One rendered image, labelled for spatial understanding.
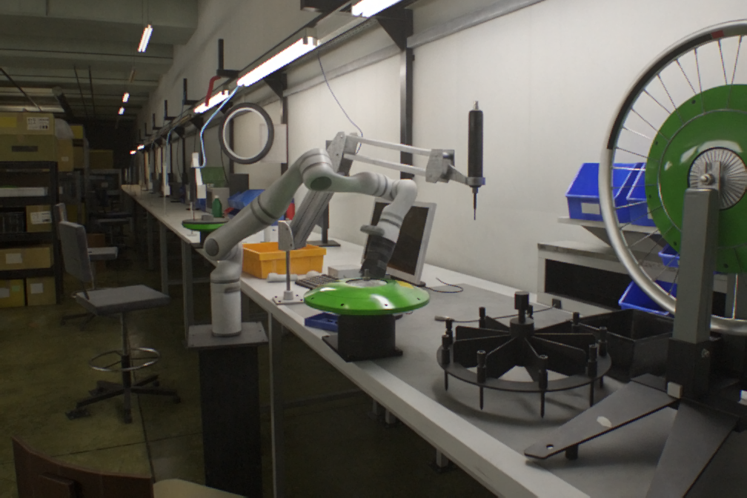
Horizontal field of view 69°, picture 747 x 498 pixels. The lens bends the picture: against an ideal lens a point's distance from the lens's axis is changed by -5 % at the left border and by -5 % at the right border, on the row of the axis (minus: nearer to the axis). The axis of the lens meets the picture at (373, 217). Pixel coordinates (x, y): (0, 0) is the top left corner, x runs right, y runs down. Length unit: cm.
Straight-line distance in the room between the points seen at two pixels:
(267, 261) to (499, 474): 168
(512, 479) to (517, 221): 152
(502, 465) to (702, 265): 44
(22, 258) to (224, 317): 489
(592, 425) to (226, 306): 119
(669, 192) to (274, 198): 104
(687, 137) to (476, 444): 63
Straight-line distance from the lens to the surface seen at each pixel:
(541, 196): 221
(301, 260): 250
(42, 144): 653
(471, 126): 144
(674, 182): 110
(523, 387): 110
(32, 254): 658
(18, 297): 672
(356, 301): 130
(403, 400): 118
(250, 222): 171
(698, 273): 101
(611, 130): 120
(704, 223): 100
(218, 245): 179
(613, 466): 100
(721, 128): 106
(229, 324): 185
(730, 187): 105
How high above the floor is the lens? 137
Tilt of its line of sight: 5 degrees down
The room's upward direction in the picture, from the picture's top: straight up
